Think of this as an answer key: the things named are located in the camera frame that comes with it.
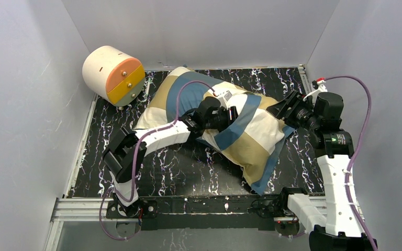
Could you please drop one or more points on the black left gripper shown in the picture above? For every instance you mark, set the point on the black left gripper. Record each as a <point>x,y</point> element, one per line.
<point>231,115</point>

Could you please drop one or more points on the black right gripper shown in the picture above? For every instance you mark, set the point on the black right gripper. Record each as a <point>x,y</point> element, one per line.
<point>291,107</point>

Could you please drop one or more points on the blue beige white pillowcase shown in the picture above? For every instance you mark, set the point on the blue beige white pillowcase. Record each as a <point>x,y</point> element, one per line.
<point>253,141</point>

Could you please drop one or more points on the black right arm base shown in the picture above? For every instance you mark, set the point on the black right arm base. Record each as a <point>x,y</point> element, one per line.
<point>286,222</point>

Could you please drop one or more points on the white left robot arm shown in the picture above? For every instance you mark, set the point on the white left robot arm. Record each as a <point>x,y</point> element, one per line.
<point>125,153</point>

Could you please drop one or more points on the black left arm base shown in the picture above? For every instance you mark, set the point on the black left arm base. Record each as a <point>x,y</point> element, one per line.
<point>133,214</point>

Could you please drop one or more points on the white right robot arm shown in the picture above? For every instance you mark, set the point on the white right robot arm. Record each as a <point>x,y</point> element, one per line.
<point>342,227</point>

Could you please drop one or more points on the round cream drawer cabinet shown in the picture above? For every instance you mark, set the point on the round cream drawer cabinet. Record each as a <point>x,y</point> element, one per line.
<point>113,75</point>

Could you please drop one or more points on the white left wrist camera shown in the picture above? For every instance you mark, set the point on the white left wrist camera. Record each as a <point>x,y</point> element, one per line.
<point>223,97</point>

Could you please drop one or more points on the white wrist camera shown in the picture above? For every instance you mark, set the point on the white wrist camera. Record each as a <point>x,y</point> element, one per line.
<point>223,97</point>
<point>318,86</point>

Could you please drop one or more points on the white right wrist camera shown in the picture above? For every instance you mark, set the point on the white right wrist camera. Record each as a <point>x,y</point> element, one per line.
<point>318,86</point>

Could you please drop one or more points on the aluminium table frame rail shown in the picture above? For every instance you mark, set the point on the aluminium table frame rail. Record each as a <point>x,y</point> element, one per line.
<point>195,186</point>

